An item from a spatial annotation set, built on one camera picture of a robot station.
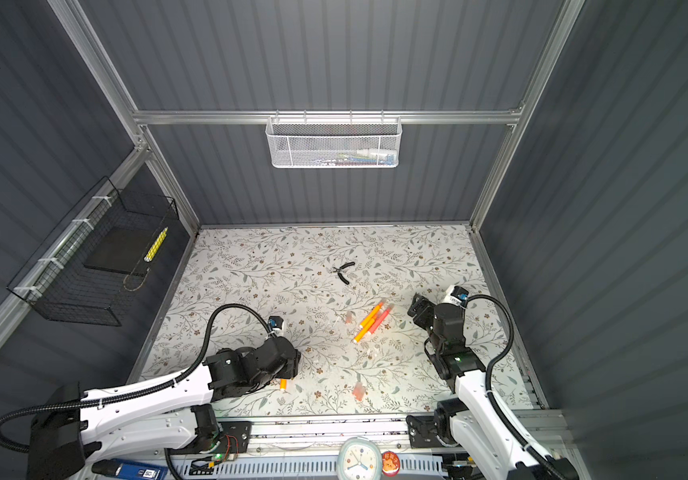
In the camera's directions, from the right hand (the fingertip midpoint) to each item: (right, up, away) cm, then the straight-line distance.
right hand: (429, 303), depth 83 cm
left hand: (-37, -13, -4) cm, 40 cm away
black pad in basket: (-80, +15, -10) cm, 82 cm away
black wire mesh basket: (-86, +9, -12) cm, 87 cm away
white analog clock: (-20, -34, -15) cm, 42 cm away
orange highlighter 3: (-41, -22, -2) cm, 46 cm away
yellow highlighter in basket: (-74, +17, -6) cm, 76 cm away
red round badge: (-13, -35, -14) cm, 40 cm away
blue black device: (-72, -35, -17) cm, 82 cm away
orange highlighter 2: (-18, -10, +8) cm, 22 cm away
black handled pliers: (-25, +9, +25) cm, 36 cm away
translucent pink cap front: (-20, -24, -3) cm, 31 cm away
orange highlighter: (-16, -6, +11) cm, 20 cm away
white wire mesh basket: (-29, +61, +40) cm, 79 cm away
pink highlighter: (-13, -7, +10) cm, 18 cm away
